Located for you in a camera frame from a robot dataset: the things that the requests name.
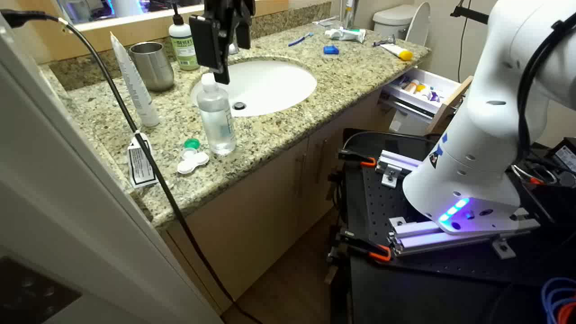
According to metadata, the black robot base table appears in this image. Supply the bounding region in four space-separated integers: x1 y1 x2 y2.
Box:
328 128 576 324

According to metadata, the clear plastic bottle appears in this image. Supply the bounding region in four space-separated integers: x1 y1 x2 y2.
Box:
196 72 236 156

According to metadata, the grey metal cup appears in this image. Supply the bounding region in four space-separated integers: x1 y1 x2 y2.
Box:
130 41 175 92

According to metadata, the orange black clamp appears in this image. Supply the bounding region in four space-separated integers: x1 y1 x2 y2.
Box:
337 230 393 263
339 149 378 167

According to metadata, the white oval sink basin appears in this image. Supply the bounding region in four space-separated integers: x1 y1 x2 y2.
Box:
189 56 319 119

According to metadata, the blue toothbrush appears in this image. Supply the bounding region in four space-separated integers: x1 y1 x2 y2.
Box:
286 32 315 48

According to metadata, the white toilet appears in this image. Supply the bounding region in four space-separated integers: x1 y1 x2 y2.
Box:
373 2 430 45

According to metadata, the green soap pump bottle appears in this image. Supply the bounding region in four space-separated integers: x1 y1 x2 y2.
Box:
169 5 198 70

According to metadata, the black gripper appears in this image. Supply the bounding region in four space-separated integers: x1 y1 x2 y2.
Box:
189 0 256 84

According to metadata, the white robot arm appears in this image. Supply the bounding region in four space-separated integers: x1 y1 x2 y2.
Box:
402 0 576 221

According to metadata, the aluminium mounting rail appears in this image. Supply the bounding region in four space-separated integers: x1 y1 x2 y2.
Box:
378 149 540 259

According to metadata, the black power cable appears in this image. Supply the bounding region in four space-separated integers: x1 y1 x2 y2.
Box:
0 9 263 324

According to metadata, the beige vanity cabinet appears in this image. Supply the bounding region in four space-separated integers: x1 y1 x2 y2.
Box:
186 90 393 299

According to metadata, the crumpled toothpaste tube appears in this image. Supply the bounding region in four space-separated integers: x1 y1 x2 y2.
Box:
326 27 367 43

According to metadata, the tall white tube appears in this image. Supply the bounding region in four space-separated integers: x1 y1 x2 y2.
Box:
110 34 160 128

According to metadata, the white cable tag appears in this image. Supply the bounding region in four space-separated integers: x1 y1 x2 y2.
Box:
128 131 159 187

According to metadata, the white yellow-capped sunscreen tube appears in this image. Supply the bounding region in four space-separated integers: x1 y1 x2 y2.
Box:
380 43 412 61

